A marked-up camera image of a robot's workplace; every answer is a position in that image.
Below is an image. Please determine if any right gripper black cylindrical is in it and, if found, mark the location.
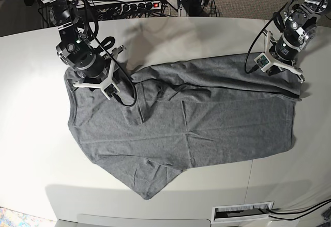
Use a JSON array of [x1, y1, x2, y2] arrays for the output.
[[74, 51, 106, 78]]

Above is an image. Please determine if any left gripper black cylindrical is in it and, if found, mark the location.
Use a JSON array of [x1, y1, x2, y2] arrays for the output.
[[275, 34, 301, 61]]

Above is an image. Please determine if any grey T-shirt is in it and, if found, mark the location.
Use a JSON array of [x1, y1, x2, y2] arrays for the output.
[[64, 55, 301, 200]]

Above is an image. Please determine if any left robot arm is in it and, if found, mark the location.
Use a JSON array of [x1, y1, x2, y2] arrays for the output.
[[272, 0, 330, 64]]

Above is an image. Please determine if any white table leg column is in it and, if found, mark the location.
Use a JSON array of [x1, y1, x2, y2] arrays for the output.
[[178, 0, 187, 17]]

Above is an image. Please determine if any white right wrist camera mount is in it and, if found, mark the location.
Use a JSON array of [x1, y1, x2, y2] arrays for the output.
[[73, 45, 125, 101]]

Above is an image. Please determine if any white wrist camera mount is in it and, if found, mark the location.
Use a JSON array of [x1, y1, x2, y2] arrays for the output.
[[254, 30, 305, 83], [73, 45, 125, 101]]

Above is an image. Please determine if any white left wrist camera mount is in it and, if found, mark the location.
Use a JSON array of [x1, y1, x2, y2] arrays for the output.
[[254, 30, 305, 83]]

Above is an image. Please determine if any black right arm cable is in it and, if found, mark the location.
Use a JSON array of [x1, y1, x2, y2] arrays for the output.
[[74, 0, 138, 107]]

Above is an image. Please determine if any black power strip red switch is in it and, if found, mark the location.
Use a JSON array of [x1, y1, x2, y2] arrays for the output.
[[122, 2, 162, 13]]

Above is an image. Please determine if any black cable on table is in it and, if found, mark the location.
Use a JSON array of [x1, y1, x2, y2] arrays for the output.
[[266, 198, 331, 221]]

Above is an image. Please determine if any white cable grommet tray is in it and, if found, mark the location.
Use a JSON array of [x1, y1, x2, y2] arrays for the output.
[[211, 201, 274, 224]]

